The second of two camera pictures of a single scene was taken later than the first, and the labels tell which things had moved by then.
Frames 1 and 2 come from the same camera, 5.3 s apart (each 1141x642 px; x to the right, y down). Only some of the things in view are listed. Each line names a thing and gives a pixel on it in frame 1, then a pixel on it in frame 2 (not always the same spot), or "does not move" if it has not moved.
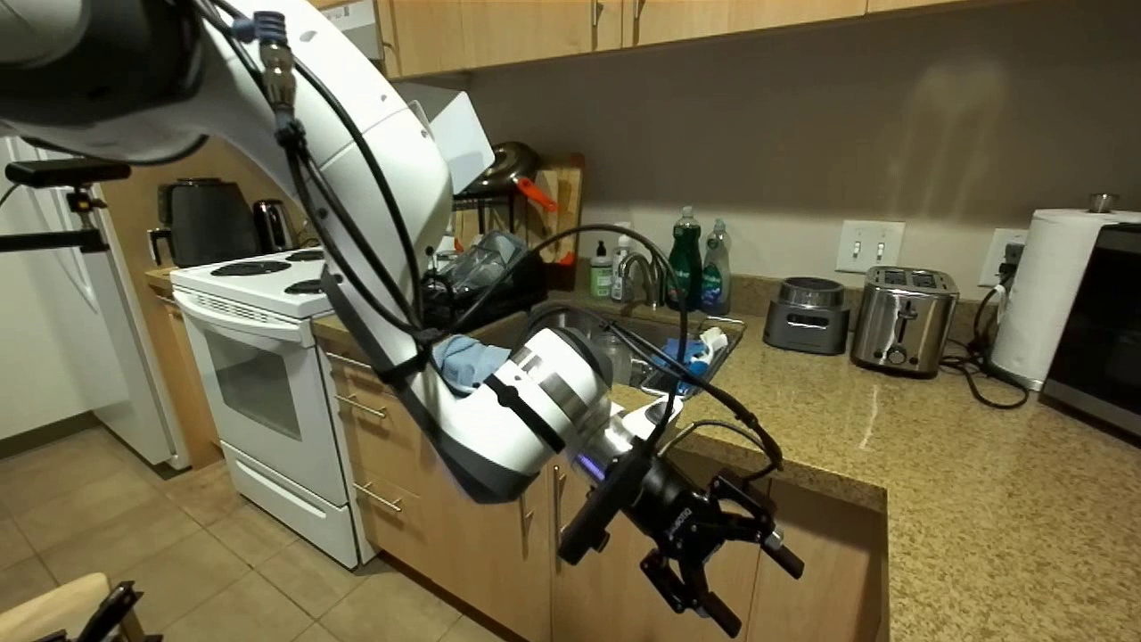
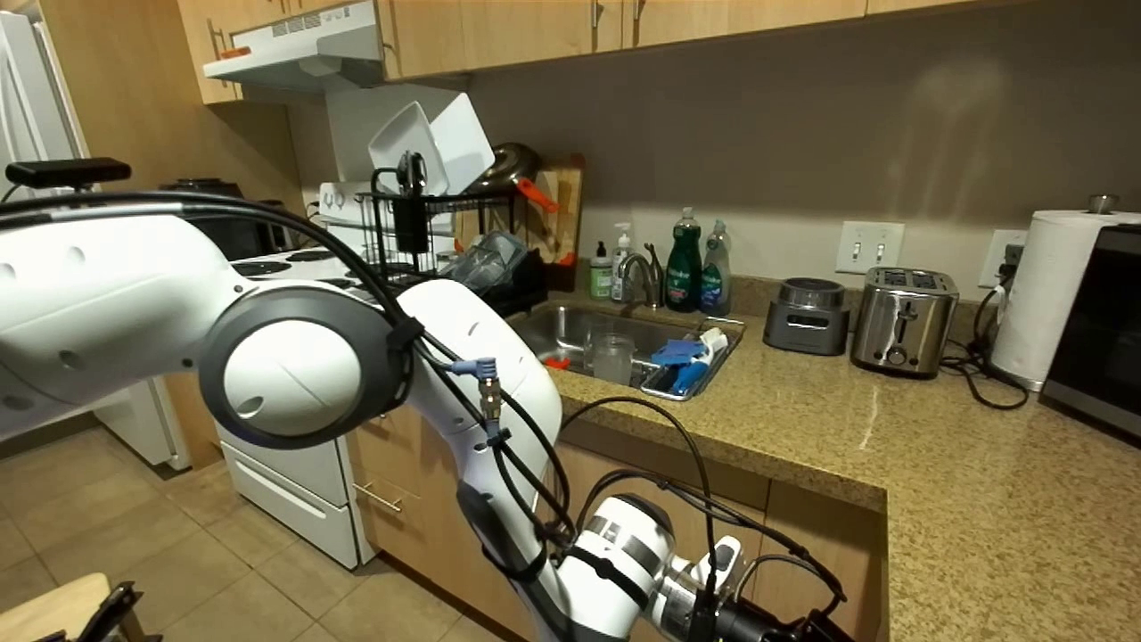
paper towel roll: x=1042 y=287 does not move
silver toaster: x=901 y=320 does not move
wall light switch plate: x=870 y=245 does not move
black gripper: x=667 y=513 to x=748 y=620
